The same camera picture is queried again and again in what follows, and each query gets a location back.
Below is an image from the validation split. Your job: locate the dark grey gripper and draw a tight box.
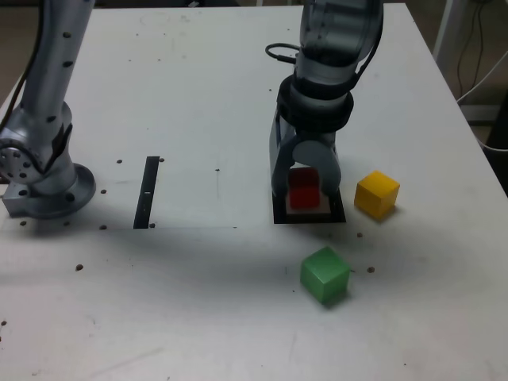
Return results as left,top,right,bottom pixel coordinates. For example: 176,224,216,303
269,113,343,198

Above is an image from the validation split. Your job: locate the red cube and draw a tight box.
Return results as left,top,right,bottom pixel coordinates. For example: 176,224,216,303
287,167,321,210

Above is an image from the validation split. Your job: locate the yellow cube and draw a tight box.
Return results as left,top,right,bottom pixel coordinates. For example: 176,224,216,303
353,170,401,220

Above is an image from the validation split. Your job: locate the green cube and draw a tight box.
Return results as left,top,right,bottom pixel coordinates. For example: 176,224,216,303
299,245,352,306

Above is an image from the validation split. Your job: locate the black tape square outline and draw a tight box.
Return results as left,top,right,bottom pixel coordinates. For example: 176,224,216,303
271,189,347,225

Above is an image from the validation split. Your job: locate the black tape strip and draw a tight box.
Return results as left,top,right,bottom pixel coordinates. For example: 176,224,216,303
133,156,160,230

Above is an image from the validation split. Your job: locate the white cable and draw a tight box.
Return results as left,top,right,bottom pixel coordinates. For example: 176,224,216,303
456,50,508,105
473,126,508,152

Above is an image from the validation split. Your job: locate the white post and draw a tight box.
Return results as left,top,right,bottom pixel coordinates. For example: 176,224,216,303
431,0,456,68

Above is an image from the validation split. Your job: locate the black hanging cable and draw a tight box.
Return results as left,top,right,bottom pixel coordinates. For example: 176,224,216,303
455,0,485,98

